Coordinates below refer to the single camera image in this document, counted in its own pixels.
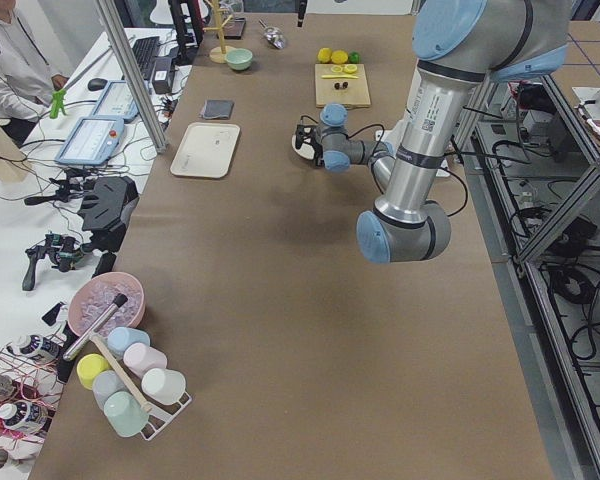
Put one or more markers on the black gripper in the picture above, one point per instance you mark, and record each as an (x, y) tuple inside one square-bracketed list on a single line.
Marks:
[(319, 154)]

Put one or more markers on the white cup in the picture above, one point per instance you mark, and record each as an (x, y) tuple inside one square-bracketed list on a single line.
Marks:
[(164, 385)]

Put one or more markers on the blue teach pendant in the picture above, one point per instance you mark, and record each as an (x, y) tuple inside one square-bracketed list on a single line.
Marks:
[(92, 141), (116, 100)]

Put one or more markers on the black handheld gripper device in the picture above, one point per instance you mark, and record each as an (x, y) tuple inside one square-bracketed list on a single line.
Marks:
[(64, 252)]

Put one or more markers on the yellow cup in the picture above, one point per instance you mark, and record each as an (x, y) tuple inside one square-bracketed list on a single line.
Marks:
[(89, 367)]

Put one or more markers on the black framed tray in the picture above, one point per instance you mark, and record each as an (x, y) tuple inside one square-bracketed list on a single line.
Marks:
[(234, 29)]

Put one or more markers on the light blue cup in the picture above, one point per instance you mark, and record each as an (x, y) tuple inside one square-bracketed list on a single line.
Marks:
[(121, 338)]

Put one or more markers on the yellow plastic knife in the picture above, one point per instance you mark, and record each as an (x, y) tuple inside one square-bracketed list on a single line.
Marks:
[(339, 76)]

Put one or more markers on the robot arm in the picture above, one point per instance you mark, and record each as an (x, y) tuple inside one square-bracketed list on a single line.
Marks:
[(458, 45)]

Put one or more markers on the cream rabbit tray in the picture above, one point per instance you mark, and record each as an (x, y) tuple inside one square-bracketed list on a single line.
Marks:
[(206, 150)]

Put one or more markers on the green lime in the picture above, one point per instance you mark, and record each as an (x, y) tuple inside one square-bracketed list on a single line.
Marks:
[(354, 57)]

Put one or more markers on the grey cup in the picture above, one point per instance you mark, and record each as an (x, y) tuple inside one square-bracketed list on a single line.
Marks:
[(105, 385)]

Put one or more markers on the mint green cup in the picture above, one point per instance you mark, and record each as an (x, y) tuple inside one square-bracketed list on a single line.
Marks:
[(125, 414)]

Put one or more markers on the pink bowl with ice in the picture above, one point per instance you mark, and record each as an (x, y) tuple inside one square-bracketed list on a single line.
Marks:
[(92, 299)]

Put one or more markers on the aluminium frame post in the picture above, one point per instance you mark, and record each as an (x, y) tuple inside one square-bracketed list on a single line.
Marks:
[(119, 42)]

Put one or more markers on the whole yellow lemon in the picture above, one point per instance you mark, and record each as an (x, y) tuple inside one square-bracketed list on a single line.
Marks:
[(324, 55), (339, 57)]

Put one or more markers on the steel scoop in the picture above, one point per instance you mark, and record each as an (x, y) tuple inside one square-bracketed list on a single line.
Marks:
[(273, 35)]

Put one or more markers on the grey folded cloth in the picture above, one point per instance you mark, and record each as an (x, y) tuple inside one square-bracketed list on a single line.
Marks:
[(214, 109)]

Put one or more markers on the wooden cutting board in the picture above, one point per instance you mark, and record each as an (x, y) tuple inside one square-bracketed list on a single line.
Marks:
[(356, 96)]

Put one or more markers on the black keyboard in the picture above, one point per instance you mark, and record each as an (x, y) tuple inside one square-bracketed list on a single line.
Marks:
[(145, 51)]

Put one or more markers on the person in white shirt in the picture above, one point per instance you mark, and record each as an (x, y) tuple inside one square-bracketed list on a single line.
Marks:
[(27, 78)]

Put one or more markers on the mint green bowl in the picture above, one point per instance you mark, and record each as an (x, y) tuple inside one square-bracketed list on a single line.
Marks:
[(239, 59)]

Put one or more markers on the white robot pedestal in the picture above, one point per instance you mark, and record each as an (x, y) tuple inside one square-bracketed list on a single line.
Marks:
[(393, 138)]

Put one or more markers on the steel muddler tool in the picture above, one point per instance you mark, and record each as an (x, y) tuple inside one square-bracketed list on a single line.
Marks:
[(74, 348)]

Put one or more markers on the beige round plate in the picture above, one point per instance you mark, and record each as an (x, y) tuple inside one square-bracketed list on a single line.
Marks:
[(302, 150)]

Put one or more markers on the white wire cup rack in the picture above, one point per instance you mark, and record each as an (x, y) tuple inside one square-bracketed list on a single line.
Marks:
[(159, 417)]

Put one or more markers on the wooden cup tree stand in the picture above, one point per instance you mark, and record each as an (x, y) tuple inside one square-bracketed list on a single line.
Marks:
[(221, 16)]

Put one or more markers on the pink cup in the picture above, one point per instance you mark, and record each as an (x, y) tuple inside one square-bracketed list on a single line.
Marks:
[(139, 358)]

